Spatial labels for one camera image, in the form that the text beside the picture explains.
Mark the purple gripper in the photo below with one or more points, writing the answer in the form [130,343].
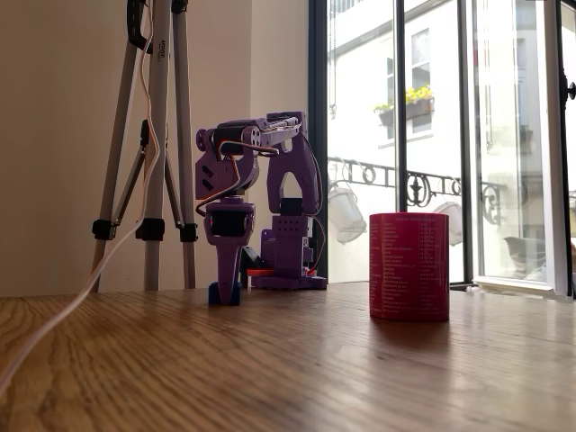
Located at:
[224,223]

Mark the blue toy brick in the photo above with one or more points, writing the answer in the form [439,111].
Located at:
[216,294]

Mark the purple robot arm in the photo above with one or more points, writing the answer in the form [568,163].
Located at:
[292,180]

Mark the red cup with white print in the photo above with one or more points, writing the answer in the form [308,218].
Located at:
[409,267]

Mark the black and orange table clamp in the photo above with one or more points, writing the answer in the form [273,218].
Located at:
[254,267]

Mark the white hanging bucket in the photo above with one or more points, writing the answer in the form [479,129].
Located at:
[452,222]
[346,216]

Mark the black iron balcony railing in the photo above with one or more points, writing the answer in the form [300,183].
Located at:
[423,186]

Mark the window flower box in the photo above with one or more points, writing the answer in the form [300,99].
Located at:
[411,108]

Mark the white open window sash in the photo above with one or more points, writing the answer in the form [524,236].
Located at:
[553,157]

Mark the silver camera tripod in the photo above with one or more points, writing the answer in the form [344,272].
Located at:
[157,135]

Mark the dark window frame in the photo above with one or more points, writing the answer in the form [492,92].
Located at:
[318,135]

